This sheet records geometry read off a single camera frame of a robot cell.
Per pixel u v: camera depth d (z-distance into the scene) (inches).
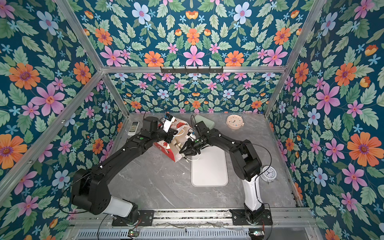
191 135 34.0
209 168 35.7
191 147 30.7
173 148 34.0
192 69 36.6
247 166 20.7
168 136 28.9
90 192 16.5
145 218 29.0
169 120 28.8
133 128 42.6
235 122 43.8
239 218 28.6
